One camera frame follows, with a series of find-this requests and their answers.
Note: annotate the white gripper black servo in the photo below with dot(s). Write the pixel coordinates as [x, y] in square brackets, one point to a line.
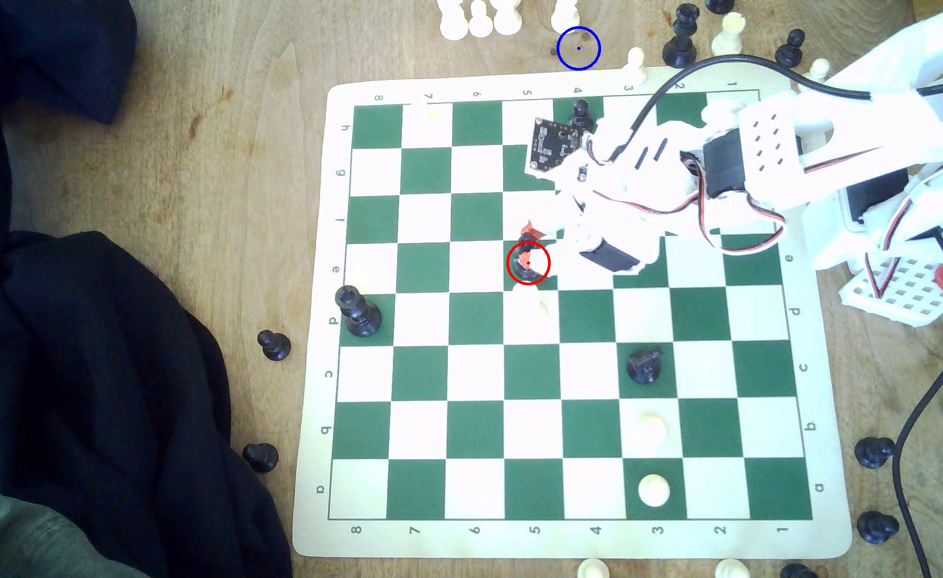
[611, 256]

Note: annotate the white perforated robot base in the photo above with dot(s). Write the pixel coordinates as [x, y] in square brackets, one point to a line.
[905, 293]

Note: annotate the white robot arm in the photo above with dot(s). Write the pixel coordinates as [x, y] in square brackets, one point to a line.
[841, 132]

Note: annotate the white chess pawn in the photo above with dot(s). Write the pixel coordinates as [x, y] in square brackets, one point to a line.
[540, 303]
[480, 24]
[636, 62]
[654, 490]
[650, 431]
[820, 68]

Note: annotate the green and cream chess mat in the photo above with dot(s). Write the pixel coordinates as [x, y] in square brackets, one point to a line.
[471, 377]

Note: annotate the black chess knight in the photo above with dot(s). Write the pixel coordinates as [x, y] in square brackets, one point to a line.
[645, 366]

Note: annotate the black chess rook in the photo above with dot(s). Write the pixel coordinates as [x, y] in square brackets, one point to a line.
[359, 315]

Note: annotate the white chess knight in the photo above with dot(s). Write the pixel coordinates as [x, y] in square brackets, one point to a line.
[453, 24]
[565, 18]

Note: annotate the white chess rook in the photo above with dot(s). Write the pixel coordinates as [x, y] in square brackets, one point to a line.
[508, 20]

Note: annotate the black chess queen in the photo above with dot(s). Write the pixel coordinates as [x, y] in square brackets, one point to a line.
[680, 48]

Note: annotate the white chess bishop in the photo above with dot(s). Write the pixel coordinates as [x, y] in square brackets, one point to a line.
[728, 38]

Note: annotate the black chess piece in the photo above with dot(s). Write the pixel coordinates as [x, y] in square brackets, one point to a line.
[798, 572]
[877, 527]
[873, 453]
[719, 6]

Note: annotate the white chess piece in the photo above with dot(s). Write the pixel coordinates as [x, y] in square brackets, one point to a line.
[593, 571]
[731, 571]

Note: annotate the black cloth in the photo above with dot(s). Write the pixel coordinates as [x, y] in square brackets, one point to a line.
[78, 361]

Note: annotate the grey-green cloth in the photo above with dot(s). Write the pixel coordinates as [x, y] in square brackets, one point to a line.
[14, 538]

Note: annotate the black camera circuit board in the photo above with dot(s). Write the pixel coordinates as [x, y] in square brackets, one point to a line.
[554, 144]

